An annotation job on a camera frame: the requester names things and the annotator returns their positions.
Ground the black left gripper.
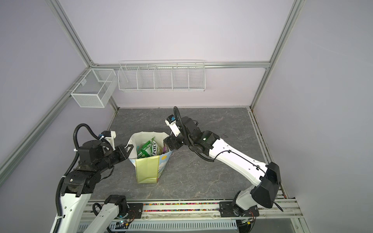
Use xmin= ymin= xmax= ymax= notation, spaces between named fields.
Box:
xmin=95 ymin=144 xmax=134 ymax=173

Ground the green Fox's candy packet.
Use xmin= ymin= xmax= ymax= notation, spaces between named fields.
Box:
xmin=137 ymin=140 xmax=153 ymax=159

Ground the yellow-green Fox's candy packet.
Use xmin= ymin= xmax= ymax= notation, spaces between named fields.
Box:
xmin=151 ymin=137 xmax=163 ymax=156

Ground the white and green paper bag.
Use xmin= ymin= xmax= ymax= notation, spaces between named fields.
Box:
xmin=128 ymin=132 xmax=173 ymax=183

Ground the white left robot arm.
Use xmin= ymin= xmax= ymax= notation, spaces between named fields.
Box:
xmin=51 ymin=123 xmax=134 ymax=233

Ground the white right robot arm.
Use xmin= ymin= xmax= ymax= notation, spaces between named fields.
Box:
xmin=164 ymin=106 xmax=281 ymax=216

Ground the small white mesh basket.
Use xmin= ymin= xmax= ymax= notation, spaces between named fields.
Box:
xmin=71 ymin=69 xmax=118 ymax=108

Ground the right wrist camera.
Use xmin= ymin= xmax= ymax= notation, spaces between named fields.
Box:
xmin=165 ymin=115 xmax=181 ymax=137

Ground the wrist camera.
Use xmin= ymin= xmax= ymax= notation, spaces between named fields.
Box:
xmin=99 ymin=131 xmax=117 ymax=150
xmin=165 ymin=115 xmax=181 ymax=137

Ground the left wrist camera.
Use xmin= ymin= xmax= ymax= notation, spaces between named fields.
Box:
xmin=99 ymin=131 xmax=117 ymax=150

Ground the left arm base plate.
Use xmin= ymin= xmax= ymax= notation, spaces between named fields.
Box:
xmin=116 ymin=203 xmax=144 ymax=219

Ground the long white wire shelf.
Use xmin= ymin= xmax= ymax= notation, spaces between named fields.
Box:
xmin=117 ymin=60 xmax=206 ymax=91

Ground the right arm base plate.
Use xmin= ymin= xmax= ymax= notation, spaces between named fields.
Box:
xmin=219 ymin=201 xmax=259 ymax=217

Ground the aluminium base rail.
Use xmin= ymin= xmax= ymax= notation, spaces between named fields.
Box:
xmin=72 ymin=198 xmax=304 ymax=222

